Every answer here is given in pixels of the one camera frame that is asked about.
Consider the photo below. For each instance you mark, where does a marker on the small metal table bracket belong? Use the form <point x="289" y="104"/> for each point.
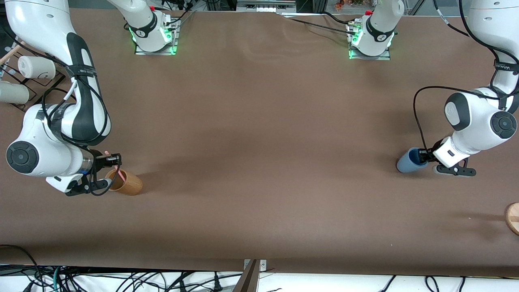
<point x="263" y="265"/>

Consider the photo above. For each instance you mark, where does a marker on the round wooden disc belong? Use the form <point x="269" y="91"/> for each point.
<point x="513" y="219"/>

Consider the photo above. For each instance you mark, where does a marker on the grey metal box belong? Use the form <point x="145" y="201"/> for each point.
<point x="263" y="7"/>

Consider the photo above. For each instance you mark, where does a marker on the brown wooden cup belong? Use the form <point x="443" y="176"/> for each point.
<point x="129" y="186"/>

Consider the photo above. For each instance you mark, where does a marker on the blue plastic cup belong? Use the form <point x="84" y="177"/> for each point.
<point x="405" y="164"/>

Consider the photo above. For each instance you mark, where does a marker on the dark brown bar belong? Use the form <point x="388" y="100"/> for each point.
<point x="247" y="284"/>

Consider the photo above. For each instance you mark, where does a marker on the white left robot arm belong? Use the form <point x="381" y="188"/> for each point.
<point x="474" y="117"/>

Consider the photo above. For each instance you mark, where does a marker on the orange background clutter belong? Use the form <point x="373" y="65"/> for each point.
<point x="340" y="4"/>

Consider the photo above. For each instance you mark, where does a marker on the pink straw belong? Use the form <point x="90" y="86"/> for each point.
<point x="121" y="174"/>

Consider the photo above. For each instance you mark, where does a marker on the plain white cup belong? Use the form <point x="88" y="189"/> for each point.
<point x="14" y="93"/>

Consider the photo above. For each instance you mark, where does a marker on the white cup with face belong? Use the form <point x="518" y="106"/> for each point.
<point x="34" y="67"/>

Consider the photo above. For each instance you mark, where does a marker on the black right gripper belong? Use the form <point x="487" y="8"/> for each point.
<point x="98" y="161"/>

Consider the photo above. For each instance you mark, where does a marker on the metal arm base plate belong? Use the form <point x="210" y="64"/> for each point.
<point x="156" y="52"/>
<point x="371" y="58"/>

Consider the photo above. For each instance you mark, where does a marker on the wooden rack dowel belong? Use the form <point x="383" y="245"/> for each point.
<point x="12" y="52"/>

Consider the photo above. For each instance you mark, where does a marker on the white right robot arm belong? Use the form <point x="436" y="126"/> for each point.
<point x="52" y="154"/>

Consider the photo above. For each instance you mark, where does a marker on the black cup rack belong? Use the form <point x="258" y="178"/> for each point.
<point x="38" y="95"/>

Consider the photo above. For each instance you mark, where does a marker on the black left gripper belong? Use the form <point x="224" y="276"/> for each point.
<point x="427" y="155"/>

